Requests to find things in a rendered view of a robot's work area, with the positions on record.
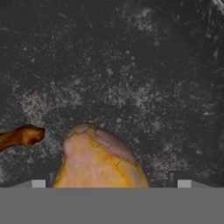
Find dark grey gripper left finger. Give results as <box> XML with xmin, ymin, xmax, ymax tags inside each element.
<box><xmin>11</xmin><ymin>171</ymin><xmax>57</xmax><ymax>188</ymax></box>

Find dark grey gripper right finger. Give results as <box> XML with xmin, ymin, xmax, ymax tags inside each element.
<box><xmin>168</xmin><ymin>170</ymin><xmax>215</xmax><ymax>188</ymax></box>

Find brown chicken drumstick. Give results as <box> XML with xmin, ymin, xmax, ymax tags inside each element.
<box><xmin>0</xmin><ymin>123</ymin><xmax>46</xmax><ymax>152</ymax></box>

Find black speckled pan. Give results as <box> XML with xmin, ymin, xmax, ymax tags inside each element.
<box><xmin>0</xmin><ymin>0</ymin><xmax>224</xmax><ymax>188</ymax></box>

